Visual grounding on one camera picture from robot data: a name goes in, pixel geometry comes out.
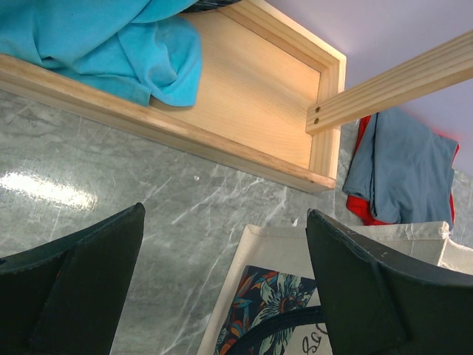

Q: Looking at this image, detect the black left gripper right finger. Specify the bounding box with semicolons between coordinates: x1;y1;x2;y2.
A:
306;209;472;354

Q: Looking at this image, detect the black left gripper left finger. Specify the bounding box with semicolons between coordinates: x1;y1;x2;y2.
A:
1;203;146;354

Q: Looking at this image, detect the beige canvas tote bag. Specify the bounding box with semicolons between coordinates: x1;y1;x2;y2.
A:
197;222;472;354

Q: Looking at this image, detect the red folded garment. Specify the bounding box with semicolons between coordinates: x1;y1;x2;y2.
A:
345;115;460;227

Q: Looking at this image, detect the grey folded garment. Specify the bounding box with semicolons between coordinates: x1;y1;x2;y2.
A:
342;106;459;229

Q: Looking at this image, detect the wooden rack base tray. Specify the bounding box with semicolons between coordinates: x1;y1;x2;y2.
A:
1;1;347;192

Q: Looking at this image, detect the turquoise t-shirt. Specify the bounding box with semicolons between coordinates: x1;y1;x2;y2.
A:
1;1;203;107

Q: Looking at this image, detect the dark patterned shirt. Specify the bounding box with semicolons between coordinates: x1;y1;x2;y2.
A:
182;0;240;13

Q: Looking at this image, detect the wooden rack post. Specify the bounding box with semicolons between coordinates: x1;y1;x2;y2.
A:
306;31;472;135

